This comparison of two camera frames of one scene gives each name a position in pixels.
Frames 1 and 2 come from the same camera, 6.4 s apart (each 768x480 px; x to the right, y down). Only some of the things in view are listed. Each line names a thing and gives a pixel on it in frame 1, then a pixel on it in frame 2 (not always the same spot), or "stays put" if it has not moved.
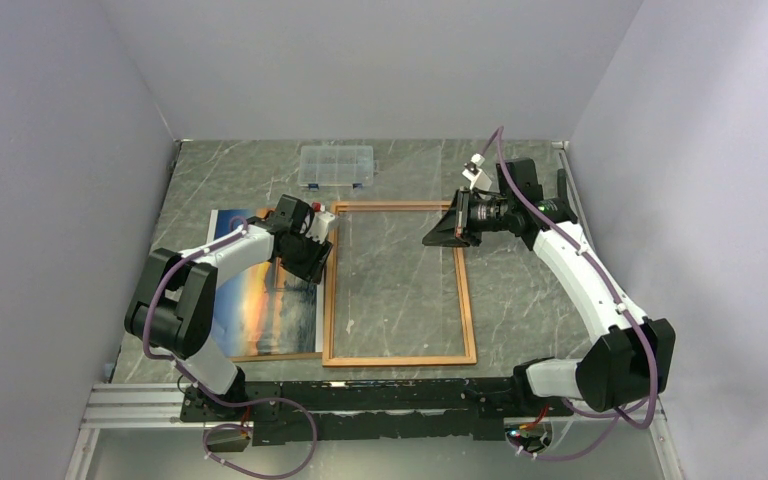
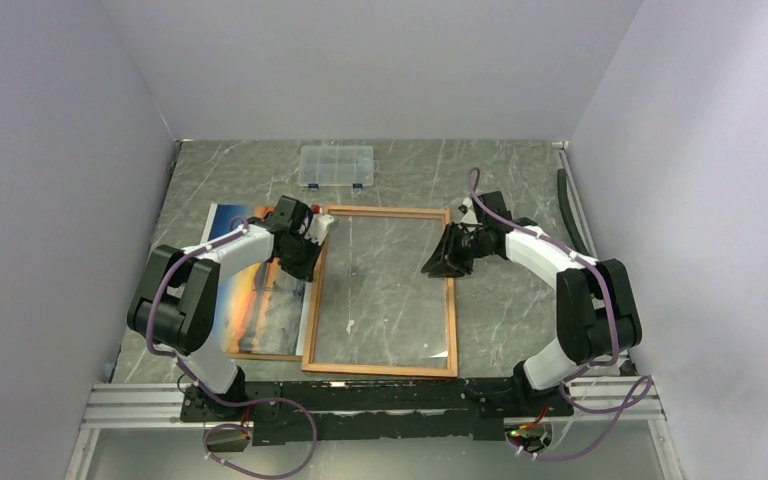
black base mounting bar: [367, 411] stays put
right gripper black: [455, 227] to [445, 260]
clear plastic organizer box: [335, 166] stays put
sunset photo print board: [262, 310] stays put
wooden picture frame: [328, 358] to [310, 370]
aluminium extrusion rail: [138, 406] stays put
